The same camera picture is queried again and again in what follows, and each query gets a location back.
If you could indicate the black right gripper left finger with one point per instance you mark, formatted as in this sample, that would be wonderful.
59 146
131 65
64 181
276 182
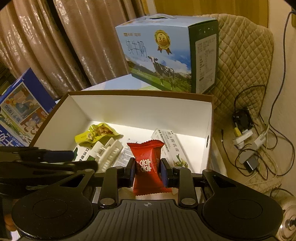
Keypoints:
114 179

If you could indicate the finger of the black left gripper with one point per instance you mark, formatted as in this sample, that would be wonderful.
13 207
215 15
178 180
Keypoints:
34 154
8 168

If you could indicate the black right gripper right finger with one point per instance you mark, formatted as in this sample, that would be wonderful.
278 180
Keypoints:
180 178

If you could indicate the red candy wrapper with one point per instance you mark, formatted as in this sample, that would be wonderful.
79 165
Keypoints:
147 158

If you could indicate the yellow snack packet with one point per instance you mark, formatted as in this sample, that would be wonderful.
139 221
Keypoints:
96 133

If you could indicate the white long carton box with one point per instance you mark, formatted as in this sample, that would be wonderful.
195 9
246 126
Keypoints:
172 150

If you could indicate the plaid tablecloth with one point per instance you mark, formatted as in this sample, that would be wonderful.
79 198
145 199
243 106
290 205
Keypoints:
128 82

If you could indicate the green white medicine box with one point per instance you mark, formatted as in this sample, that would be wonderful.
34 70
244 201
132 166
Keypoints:
84 152

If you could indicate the dark blue milk carton box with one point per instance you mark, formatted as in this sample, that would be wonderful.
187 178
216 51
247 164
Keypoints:
24 107

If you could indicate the brown cardboard box white inside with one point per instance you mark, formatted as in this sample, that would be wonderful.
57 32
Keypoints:
135 114

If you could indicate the power strip with adapters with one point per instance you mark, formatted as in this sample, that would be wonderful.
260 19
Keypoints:
243 130

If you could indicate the steel kettle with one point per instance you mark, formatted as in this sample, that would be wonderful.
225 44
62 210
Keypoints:
287 227

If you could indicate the brown curtain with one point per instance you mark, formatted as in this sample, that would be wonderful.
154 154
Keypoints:
69 45

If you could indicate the light blue cow milk box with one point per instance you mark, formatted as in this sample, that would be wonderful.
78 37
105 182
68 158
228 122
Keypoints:
176 53

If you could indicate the beige quilted chair cover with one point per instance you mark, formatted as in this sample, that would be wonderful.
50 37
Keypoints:
245 53

